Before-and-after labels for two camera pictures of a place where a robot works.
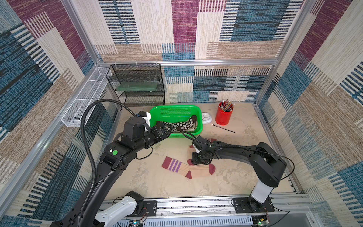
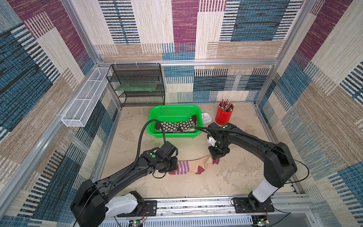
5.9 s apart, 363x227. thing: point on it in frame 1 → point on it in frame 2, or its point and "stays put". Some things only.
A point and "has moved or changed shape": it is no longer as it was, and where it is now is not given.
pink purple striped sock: (190, 150) has moved or changed shape
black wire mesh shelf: (138, 84) stays put
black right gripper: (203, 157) → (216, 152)
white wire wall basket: (90, 91) stays put
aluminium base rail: (290, 212) stays put
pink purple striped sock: (190, 171) has moved or changed shape
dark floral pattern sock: (187, 126) stays put
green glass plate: (137, 86) stays put
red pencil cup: (223, 114) stays put
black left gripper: (159, 136) → (175, 167)
